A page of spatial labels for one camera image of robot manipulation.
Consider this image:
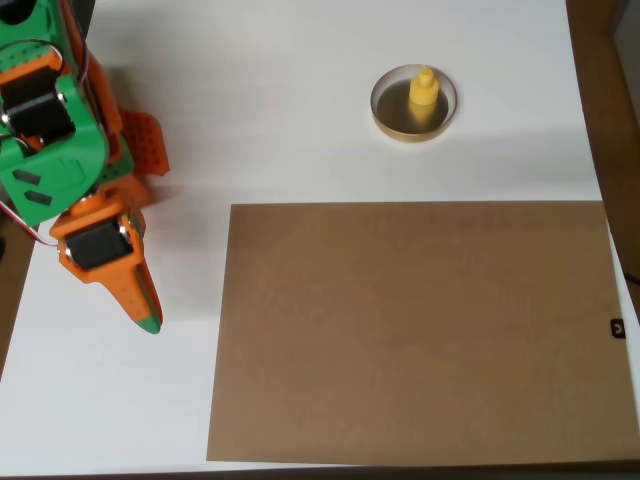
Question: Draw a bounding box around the small yellow plastic piece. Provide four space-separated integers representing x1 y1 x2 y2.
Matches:
408 67 441 109

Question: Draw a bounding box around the round gold-rimmed dish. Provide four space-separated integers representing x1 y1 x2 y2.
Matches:
370 63 458 145

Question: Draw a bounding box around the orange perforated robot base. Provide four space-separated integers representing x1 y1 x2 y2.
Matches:
99 105 172 207

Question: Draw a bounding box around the brown rectangular board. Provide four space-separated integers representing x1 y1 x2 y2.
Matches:
205 200 640 464

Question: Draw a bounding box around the white red servo cable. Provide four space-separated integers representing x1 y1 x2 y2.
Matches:
0 199 62 247

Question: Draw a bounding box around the large white sheet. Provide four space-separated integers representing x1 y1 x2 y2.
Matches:
0 0 640 476

